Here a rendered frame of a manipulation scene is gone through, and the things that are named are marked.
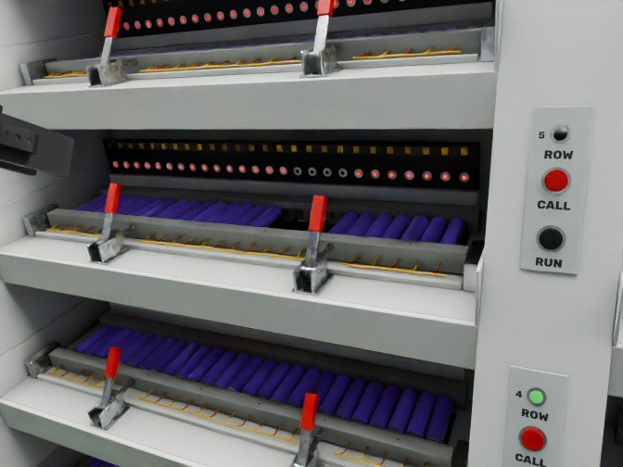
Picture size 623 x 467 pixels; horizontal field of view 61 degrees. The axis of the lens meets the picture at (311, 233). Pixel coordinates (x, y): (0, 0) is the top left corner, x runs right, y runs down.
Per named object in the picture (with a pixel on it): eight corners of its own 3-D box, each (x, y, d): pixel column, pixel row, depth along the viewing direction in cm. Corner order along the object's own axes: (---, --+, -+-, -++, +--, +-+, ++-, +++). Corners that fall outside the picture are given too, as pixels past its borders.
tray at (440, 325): (476, 371, 44) (479, 271, 40) (3, 282, 70) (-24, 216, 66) (505, 260, 60) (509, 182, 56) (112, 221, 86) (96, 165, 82)
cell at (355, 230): (375, 226, 61) (357, 251, 56) (361, 225, 62) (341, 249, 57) (375, 211, 61) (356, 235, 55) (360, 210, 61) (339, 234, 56)
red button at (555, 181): (566, 192, 38) (568, 170, 38) (542, 191, 39) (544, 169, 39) (566, 192, 39) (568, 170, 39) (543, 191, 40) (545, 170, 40)
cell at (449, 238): (466, 233, 57) (455, 261, 52) (449, 232, 58) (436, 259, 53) (466, 218, 56) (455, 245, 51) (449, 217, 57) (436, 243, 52)
